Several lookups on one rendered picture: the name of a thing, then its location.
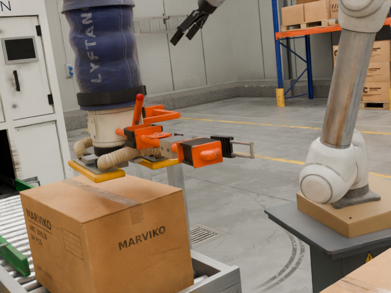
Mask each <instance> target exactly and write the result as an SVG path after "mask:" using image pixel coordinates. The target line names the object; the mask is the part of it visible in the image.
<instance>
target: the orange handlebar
mask: <svg viewBox="0 0 391 293"><path fill-rule="evenodd" d="M152 112H153V115H158V116H153V117H147V118H143V124H146V123H157V122H163V121H167V120H173V119H178V118H180V112H174V111H168V110H160V109H153V110H152ZM115 133H116V134H117V135H120V136H122V137H126V135H124V130H123V129H120V128H117V129H116V130H115ZM170 135H172V134H171V133H166V132H163V133H153V134H152V135H142V136H141V137H140V141H141V142H143V143H146V144H149V145H146V146H147V147H150V148H160V144H159V140H160V139H162V138H168V137H172V136H170ZM171 150H172V151H173V152H176V153H177V147H176V144H173V145H172V146H171ZM221 152H222V151H221V149H219V148H215V149H212V150H207V151H202V152H201V153H200V159H201V160H212V159H216V158H218V157H220V156H221Z"/></svg>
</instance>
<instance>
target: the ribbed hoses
mask: <svg viewBox="0 0 391 293"><path fill-rule="evenodd" d="M93 146H94V145H93V140H92V139H91V138H89V137H87V138H83V139H82V140H79V141H77V142H76V143H75V144H74V146H73V150H74V152H75V154H76V155H77V157H78V159H79V160H80V159H81V157H82V156H83V155H84V154H85V153H88V152H87V150H86V149H88V148H89V147H93ZM144 155H145V156H147V155H148V156H149V155H153V156H154V158H155V159H162V158H165V157H164V156H161V149H160V148H145V149H140V150H137V146H136V149H133V148H131V147H128V146H127V147H124V148H122V149H119V150H116V151H114V152H111V153H109V154H106V155H102V156H100V157H99V158H98V160H97V166H98V170H99V171H108V170H110V169H111V167H112V166H113V165H115V164H118V163H120V162H124V161H127V160H129V159H133V158H135V157H136V156H144Z"/></svg>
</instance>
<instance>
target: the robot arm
mask: <svg viewBox="0 0 391 293"><path fill-rule="evenodd" d="M224 1H225V0H198V6H199V8H198V9H196V10H193V11H192V13H191V14H190V15H189V16H188V17H187V18H186V19H185V21H184V22H183V23H182V24H181V25H180V26H179V27H177V29H178V30H177V32H176V33H175V34H174V36H173V37H172V38H171V40H170V42H171V43H172V44H173V45H174V46H176V44H177V43H178V42H179V41H180V39H181V38H182V36H183V35H184V34H185V33H184V32H185V31H186V30H187V29H188V28H189V27H191V26H192V25H193V24H194V25H193V26H192V28H191V29H190V30H189V32H188V33H187V34H186V37H187V38H188V39H189V40H191V39H192V38H193V37H194V36H195V34H196V33H197V31H198V30H199V29H202V28H203V26H204V24H205V22H206V21H207V18H208V16H209V14H210V15H211V14H213V13H214V11H215V10H216V9H217V7H220V6H221V5H222V4H223V3H224ZM390 7H391V0H338V22H339V25H340V27H341V28H342V32H341V35H340V41H339V46H338V50H337V55H336V61H335V67H334V71H333V76H332V82H331V85H330V91H329V96H328V102H327V106H326V111H325V117H324V123H323V126H322V132H321V136H320V137H319V138H317V139H316V140H314V141H313V142H312V143H311V146H310V149H309V151H308V155H307V158H306V160H305V163H304V166H303V169H302V171H301V173H300V176H299V185H300V189H301V192H302V194H303V195H304V196H305V197H306V198H307V199H309V200H311V201H313V202H315V203H321V204H323V205H324V204H329V203H330V204H332V205H333V208H334V209H341V208H344V207H347V206H352V205H358V204H361V203H366V202H372V201H380V200H381V196H380V195H379V194H376V193H374V192H373V191H371V190H370V188H369V184H368V154H367V147H366V143H365V141H364V139H363V137H362V135H361V133H360V132H359V131H358V130H356V129H355V125H356V120H357V115H358V110H359V107H360V102H361V97H362V92H363V89H364V84H365V80H366V76H367V71H368V67H369V62H370V58H371V54H372V49H373V46H374V41H375V36H376V32H378V31H379V30H380V29H381V28H382V26H383V24H384V22H385V19H386V17H387V14H388V11H389V9H390ZM195 23H196V24H195Z"/></svg>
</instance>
